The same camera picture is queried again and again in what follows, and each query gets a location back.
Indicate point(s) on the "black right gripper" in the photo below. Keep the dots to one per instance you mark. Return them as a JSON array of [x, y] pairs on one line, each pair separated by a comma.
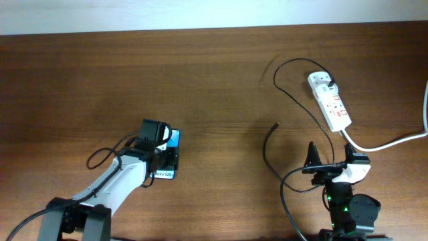
[[325, 174]]

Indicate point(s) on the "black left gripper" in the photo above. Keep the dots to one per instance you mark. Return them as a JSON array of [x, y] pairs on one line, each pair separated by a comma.
[[172, 163]]

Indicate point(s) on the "blue Galaxy smartphone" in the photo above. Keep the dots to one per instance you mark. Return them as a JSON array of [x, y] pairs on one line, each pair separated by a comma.
[[173, 142]]

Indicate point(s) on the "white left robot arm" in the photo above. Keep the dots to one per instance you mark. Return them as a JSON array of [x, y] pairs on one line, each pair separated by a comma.
[[91, 210]]

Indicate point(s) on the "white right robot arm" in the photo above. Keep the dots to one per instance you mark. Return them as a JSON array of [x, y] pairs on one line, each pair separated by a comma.
[[352, 215]]

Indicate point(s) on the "white USB charger plug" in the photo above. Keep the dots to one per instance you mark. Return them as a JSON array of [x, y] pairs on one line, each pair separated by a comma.
[[325, 91]]

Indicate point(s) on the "white power strip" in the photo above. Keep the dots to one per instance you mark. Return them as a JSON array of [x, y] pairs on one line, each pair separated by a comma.
[[332, 108]]

